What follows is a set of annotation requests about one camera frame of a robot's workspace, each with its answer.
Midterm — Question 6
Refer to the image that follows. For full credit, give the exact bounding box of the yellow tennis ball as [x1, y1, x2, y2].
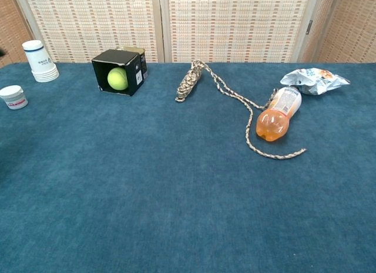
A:
[107, 67, 129, 90]

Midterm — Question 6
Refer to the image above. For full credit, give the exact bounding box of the black cardboard box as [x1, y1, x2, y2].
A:
[91, 48, 149, 97]

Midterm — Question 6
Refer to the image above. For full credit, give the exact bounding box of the blue table cloth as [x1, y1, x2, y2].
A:
[0, 61, 376, 273]

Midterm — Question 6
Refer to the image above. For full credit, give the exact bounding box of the orange drink plastic bottle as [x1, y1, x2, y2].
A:
[256, 85, 303, 143]

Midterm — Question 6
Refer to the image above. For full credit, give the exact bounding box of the light woven screen panel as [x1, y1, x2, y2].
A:
[13, 0, 165, 64]
[160, 0, 324, 64]

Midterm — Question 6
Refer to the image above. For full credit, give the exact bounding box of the crumpled white snack bag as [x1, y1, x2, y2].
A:
[280, 68, 352, 96]

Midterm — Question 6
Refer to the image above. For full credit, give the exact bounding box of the large white bottle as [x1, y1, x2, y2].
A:
[22, 39, 61, 83]

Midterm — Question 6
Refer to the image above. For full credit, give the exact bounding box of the small white plastic jar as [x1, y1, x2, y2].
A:
[0, 85, 29, 110]

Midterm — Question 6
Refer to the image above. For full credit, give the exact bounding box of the brown woven screen panel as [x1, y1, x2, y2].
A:
[299, 0, 376, 64]
[0, 0, 33, 69]

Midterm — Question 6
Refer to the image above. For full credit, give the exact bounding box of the braided beige rope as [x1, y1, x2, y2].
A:
[174, 59, 307, 161]

